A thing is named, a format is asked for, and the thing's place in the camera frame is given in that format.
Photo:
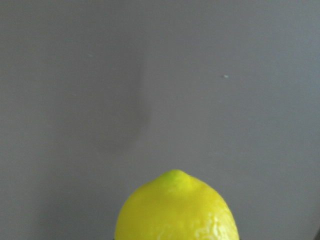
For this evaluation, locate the yellow lemon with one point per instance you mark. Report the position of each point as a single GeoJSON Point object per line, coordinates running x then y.
{"type": "Point", "coordinates": [175, 206]}

